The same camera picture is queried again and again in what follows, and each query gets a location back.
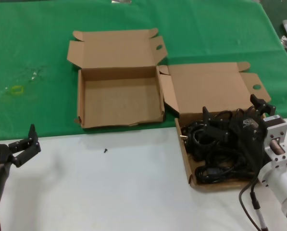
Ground clear plastic scraps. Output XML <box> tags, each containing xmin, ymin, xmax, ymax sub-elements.
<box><xmin>23</xmin><ymin>64</ymin><xmax>47</xmax><ymax>82</ymax></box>

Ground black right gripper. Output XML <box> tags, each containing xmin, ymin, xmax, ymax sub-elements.
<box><xmin>202</xmin><ymin>94</ymin><xmax>287</xmax><ymax>174</ymax></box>

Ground open brown cardboard box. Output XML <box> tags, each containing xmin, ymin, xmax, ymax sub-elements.
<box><xmin>158</xmin><ymin>61</ymin><xmax>272</xmax><ymax>193</ymax></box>

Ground yellow rubber band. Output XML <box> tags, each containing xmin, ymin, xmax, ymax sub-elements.
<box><xmin>10</xmin><ymin>85</ymin><xmax>25</xmax><ymax>96</ymax></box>

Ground cardboard box with torn rim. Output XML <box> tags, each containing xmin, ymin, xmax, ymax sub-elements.
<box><xmin>66</xmin><ymin>28</ymin><xmax>168</xmax><ymax>131</ymax></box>

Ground green table cloth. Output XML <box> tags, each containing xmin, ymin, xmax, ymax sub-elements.
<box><xmin>0</xmin><ymin>0</ymin><xmax>287</xmax><ymax>142</ymax></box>

